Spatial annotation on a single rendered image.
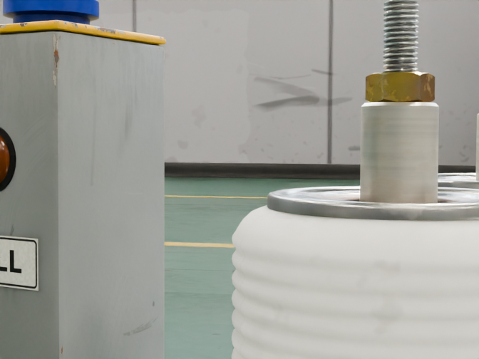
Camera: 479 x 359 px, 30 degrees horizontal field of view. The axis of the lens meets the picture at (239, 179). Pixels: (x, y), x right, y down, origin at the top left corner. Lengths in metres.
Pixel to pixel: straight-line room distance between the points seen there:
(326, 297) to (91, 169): 0.16
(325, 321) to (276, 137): 5.15
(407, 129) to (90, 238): 0.15
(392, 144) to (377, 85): 0.02
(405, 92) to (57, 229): 0.15
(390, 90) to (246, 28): 5.18
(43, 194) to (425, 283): 0.18
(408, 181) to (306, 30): 5.13
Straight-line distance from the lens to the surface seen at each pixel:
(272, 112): 5.37
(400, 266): 0.22
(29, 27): 0.35
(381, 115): 0.25
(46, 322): 0.35
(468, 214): 0.23
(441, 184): 0.34
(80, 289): 0.36
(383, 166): 0.25
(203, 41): 5.47
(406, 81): 0.25
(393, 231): 0.22
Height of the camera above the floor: 0.27
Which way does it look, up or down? 3 degrees down
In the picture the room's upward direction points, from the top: straight up
